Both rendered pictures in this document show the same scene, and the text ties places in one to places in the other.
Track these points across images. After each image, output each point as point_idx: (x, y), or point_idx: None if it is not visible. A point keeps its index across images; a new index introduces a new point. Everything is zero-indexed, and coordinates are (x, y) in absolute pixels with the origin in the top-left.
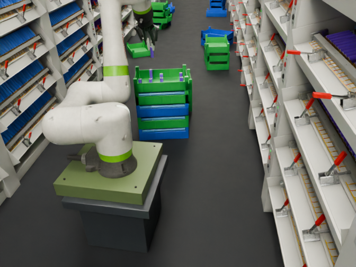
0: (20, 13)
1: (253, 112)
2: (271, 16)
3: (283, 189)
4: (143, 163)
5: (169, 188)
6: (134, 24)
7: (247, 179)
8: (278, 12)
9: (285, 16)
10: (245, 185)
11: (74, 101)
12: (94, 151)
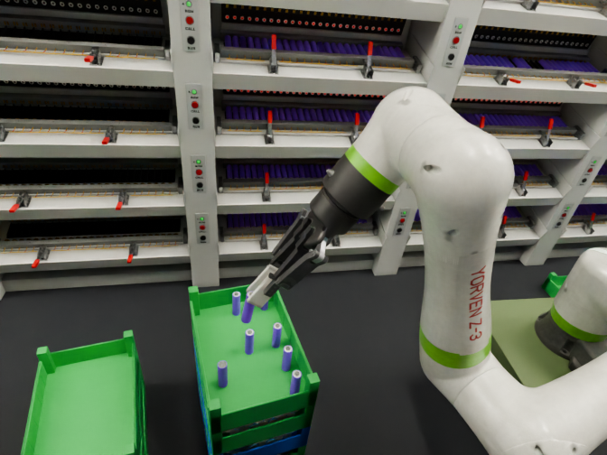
0: None
1: (233, 252)
2: (298, 83)
3: (411, 232)
4: (534, 310)
5: (415, 373)
6: (316, 252)
7: (350, 287)
8: (309, 72)
9: (371, 67)
10: (362, 289)
11: None
12: (604, 349)
